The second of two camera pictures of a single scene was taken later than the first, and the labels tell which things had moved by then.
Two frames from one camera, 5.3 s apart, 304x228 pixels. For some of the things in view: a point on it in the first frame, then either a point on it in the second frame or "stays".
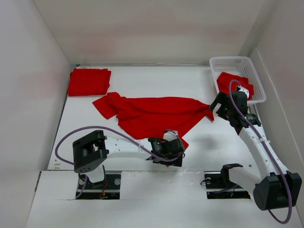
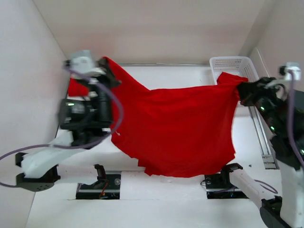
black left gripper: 175,163 to 108,78
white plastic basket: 242,66 stays
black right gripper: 219,99 to 248,90
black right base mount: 219,186 stays
